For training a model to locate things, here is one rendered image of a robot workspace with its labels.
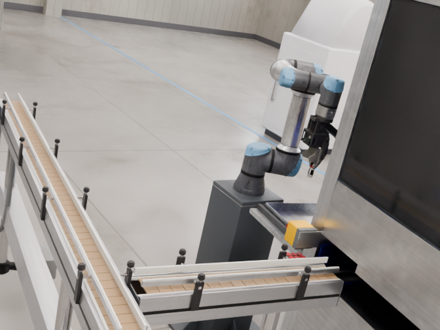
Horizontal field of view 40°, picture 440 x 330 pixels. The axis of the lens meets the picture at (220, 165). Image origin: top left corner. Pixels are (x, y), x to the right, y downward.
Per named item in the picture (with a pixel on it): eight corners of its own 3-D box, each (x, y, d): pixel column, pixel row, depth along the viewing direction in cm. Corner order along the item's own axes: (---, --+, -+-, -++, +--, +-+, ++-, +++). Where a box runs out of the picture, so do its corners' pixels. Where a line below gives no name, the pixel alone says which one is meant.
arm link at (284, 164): (264, 168, 292) (291, 56, 276) (294, 173, 294) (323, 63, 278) (267, 176, 281) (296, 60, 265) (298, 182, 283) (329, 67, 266)
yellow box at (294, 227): (311, 248, 203) (317, 229, 201) (294, 249, 200) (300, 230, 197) (300, 238, 209) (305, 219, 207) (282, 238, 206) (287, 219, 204)
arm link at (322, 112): (330, 103, 232) (342, 110, 226) (327, 114, 234) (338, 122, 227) (313, 101, 229) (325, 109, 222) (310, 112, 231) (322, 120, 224)
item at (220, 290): (312, 282, 206) (325, 241, 201) (339, 309, 193) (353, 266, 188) (118, 298, 173) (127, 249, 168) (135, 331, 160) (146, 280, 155)
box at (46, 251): (55, 279, 245) (57, 260, 242) (42, 280, 242) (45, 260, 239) (49, 264, 254) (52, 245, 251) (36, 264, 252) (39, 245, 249)
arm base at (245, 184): (226, 183, 291) (231, 164, 288) (251, 182, 299) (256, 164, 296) (245, 197, 279) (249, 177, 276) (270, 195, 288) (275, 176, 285)
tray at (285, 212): (365, 250, 230) (367, 241, 229) (309, 253, 218) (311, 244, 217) (315, 210, 258) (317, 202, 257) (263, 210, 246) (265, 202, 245)
